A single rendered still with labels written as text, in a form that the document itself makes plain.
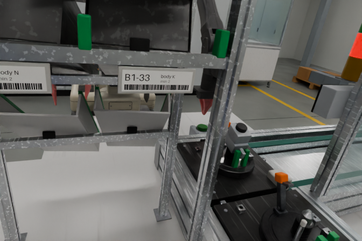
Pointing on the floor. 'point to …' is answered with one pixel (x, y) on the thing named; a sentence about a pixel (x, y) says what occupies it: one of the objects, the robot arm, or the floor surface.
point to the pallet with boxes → (317, 77)
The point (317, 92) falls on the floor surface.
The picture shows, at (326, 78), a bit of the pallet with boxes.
